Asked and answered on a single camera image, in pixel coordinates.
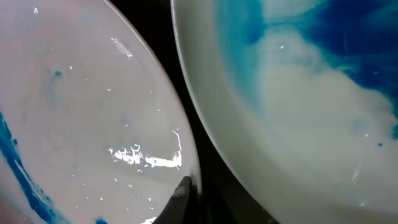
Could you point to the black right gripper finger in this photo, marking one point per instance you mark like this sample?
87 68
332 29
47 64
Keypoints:
182 207

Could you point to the white plate blue blot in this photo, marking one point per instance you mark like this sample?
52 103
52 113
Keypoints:
299 98

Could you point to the white plate blue smear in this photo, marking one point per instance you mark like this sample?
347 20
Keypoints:
92 130

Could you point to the dark brown serving tray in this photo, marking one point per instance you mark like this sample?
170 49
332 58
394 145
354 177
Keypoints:
223 199

